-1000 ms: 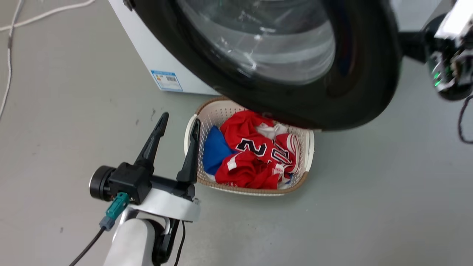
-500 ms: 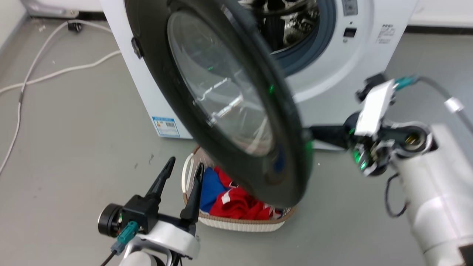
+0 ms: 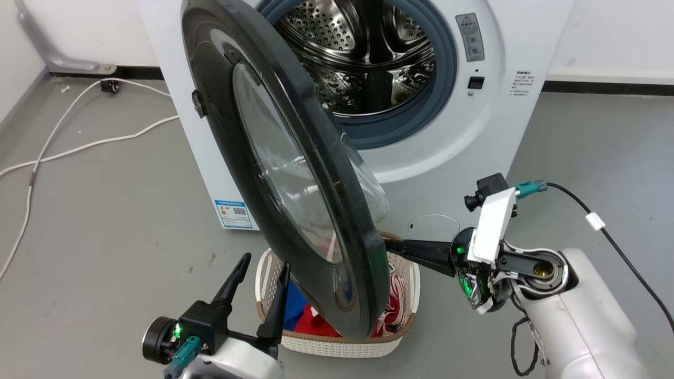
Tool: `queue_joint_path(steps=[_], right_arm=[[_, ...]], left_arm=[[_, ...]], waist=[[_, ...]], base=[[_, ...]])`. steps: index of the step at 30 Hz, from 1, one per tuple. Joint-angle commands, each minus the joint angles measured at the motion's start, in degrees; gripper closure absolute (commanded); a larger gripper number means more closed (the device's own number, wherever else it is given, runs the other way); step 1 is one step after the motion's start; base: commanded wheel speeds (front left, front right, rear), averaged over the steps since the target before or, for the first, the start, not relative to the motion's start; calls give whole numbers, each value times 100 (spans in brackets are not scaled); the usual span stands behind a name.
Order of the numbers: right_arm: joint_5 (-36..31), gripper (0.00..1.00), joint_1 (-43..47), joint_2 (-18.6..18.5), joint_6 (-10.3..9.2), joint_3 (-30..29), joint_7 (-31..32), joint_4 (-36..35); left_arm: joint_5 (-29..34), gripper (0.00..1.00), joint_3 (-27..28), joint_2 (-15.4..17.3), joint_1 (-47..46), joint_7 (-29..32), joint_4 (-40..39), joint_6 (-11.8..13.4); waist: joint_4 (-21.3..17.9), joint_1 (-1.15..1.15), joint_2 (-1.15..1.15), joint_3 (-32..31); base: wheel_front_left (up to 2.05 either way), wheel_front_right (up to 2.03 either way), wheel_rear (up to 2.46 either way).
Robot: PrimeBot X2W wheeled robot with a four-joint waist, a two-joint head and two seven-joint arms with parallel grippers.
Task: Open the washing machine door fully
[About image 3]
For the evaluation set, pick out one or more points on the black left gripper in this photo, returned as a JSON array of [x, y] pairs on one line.
[[202, 323]]

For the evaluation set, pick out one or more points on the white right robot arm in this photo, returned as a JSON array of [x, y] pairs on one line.
[[579, 326]]

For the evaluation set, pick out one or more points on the perforated steel washer drum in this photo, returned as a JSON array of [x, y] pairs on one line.
[[326, 26]]

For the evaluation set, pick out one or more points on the blue white energy label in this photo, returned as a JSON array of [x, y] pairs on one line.
[[234, 213]]

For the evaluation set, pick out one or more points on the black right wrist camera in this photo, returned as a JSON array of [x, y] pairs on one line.
[[489, 187]]

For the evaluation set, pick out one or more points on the white woven laundry basket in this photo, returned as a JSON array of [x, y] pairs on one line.
[[337, 347]]

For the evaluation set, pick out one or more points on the grey rubber door seal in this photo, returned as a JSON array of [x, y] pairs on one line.
[[445, 68]]

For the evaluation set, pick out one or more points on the blue garment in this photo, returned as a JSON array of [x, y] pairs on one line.
[[295, 310]]

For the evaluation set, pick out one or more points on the grey warning sticker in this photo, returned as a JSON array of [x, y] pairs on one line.
[[469, 37]]

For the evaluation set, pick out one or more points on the dark round washing machine door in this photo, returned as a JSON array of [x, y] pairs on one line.
[[316, 163]]

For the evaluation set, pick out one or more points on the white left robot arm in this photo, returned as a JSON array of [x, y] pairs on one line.
[[237, 363]]

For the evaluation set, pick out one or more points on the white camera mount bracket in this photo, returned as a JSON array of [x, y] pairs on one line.
[[492, 226]]

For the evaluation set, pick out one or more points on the red garment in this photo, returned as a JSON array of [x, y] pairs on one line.
[[392, 316]]

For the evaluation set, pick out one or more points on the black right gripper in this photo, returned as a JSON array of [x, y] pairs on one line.
[[476, 284]]

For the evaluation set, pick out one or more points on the small black floor plug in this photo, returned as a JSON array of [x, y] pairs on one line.
[[110, 86]]

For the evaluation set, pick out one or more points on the white front-load washing machine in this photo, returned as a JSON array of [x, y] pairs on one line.
[[447, 158]]

